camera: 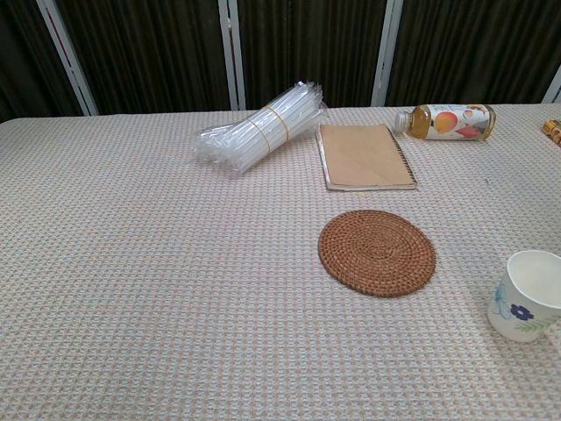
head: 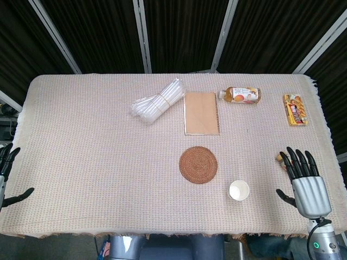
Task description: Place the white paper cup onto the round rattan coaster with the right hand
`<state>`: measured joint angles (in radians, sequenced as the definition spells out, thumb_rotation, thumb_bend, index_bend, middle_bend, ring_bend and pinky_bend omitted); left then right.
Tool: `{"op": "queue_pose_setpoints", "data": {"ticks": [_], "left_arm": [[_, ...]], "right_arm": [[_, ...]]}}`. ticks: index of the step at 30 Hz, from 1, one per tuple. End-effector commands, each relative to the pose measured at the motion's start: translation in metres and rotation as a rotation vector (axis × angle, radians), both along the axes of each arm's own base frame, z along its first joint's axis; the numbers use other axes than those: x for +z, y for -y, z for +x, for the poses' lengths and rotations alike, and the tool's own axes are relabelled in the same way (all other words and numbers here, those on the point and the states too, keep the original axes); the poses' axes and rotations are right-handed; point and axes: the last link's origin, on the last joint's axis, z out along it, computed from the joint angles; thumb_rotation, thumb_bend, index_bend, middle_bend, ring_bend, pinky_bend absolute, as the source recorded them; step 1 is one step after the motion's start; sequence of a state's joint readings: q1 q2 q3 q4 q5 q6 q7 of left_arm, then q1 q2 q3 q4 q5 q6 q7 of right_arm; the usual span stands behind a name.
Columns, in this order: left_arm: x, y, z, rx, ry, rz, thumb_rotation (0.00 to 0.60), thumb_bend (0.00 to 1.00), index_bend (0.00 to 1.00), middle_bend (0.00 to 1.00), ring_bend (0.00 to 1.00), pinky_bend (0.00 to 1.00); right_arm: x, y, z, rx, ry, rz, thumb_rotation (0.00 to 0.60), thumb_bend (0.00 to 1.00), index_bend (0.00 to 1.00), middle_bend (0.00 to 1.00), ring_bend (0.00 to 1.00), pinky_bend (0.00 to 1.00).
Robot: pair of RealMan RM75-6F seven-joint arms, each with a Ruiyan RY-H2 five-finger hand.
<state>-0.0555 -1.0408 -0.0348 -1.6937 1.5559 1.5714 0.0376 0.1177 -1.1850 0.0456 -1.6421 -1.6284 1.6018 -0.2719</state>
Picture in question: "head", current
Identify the beige woven tablecloth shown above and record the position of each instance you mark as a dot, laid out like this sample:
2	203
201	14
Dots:
108	162

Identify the grey metal partition frame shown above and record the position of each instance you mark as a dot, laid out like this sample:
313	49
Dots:
55	35
320	40
143	35
225	35

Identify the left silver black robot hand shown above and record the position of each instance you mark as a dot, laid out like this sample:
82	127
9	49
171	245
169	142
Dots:
6	162

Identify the small white paper cup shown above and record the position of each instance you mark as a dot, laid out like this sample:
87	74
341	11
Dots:
238	190

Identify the silver robot torso base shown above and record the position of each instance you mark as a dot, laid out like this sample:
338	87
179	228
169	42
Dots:
162	247

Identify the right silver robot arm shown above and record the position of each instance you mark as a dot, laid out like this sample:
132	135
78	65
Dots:
324	239

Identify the orange juice bottle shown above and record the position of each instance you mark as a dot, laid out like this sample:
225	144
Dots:
240	95

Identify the round brown woven coaster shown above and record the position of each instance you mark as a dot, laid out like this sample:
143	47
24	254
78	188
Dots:
198	163

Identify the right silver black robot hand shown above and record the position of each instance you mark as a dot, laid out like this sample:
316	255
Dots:
309	191

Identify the yellow snack box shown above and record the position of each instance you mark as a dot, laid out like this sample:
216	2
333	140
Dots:
295	109

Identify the small tan object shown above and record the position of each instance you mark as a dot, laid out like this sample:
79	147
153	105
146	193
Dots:
280	159

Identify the bundle of clear straws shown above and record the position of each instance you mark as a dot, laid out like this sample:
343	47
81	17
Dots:
158	101

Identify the brown spiral notebook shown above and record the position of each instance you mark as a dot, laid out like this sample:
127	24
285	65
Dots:
201	113

